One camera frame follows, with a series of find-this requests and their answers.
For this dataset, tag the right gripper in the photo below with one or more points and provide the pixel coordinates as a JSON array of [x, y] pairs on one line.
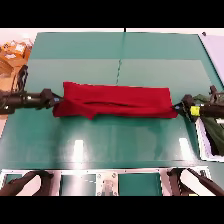
[[185, 106]]

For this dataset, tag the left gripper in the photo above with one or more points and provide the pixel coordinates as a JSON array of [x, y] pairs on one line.
[[48, 96]]

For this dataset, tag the red T-shirt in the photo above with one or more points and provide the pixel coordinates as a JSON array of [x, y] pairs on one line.
[[116, 100]]

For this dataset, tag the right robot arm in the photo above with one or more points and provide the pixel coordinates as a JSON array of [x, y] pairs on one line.
[[210, 110]]

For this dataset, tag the dark green garment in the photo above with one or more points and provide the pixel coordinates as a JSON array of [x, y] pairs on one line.
[[213, 130]]

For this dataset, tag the white garment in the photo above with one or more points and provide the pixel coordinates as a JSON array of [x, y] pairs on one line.
[[205, 141]]

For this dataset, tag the silver frame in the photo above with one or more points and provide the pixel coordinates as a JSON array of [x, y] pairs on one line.
[[106, 181]]

